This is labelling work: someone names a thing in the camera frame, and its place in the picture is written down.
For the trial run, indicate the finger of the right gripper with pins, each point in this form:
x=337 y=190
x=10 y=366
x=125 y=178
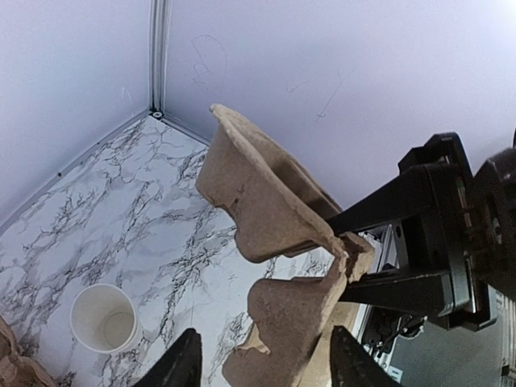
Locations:
x=406 y=195
x=409 y=291

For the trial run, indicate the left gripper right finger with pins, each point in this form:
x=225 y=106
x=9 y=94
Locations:
x=351 y=365

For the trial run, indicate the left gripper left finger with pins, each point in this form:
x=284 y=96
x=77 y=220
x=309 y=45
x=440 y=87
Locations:
x=180 y=366

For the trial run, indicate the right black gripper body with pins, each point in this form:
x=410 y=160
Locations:
x=438 y=240

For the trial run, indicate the cardboard cup carrier tray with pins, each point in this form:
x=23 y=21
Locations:
x=18 y=370

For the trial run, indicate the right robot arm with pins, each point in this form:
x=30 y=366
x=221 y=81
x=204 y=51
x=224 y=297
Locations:
x=460 y=357

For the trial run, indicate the stacked white paper cups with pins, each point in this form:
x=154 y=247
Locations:
x=103 y=319

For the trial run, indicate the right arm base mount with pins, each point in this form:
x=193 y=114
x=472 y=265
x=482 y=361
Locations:
x=384 y=326

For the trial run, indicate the right aluminium frame post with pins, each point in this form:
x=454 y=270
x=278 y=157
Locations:
x=158 y=39

